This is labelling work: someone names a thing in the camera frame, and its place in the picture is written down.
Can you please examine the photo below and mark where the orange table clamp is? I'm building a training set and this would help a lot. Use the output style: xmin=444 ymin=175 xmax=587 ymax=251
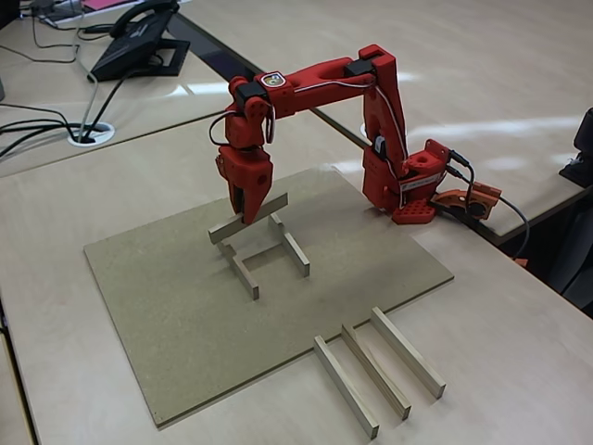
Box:
xmin=428 ymin=182 xmax=503 ymax=222

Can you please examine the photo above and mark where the black desk phone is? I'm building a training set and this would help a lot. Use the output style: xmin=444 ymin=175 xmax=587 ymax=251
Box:
xmin=89 ymin=7 xmax=192 ymax=83

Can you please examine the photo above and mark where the black phone cable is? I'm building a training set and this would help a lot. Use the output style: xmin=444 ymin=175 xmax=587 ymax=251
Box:
xmin=82 ymin=76 xmax=130 ymax=140

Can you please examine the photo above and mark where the long grey cable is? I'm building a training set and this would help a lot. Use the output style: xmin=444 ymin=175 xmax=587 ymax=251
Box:
xmin=72 ymin=7 xmax=101 ymax=140

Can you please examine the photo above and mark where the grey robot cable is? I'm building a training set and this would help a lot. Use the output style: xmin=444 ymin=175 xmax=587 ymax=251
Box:
xmin=498 ymin=197 xmax=532 ymax=261

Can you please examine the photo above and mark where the brown MDF board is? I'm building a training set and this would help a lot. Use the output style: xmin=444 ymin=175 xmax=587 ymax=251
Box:
xmin=82 ymin=167 xmax=456 ymax=430

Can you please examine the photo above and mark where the black plug cable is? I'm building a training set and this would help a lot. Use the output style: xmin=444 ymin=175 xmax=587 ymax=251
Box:
xmin=445 ymin=148 xmax=477 ymax=208

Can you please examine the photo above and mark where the black camera stand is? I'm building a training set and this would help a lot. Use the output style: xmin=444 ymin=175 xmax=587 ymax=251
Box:
xmin=558 ymin=107 xmax=593 ymax=187

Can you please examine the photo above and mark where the thin black cable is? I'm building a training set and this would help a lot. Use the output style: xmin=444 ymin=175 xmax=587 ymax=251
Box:
xmin=0 ymin=104 xmax=74 ymax=136

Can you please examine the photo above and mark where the black phone handset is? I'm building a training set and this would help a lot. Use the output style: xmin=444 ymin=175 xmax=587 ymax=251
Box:
xmin=108 ymin=0 xmax=180 ymax=39

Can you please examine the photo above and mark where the thick black cable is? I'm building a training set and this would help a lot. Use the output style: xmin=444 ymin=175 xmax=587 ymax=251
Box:
xmin=0 ymin=119 xmax=80 ymax=136

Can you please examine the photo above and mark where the black computer monitor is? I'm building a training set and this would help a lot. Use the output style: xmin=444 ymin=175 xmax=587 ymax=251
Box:
xmin=0 ymin=0 xmax=23 ymax=30

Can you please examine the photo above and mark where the pink paper sheet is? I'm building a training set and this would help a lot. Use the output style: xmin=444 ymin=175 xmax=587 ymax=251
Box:
xmin=82 ymin=0 xmax=140 ymax=11

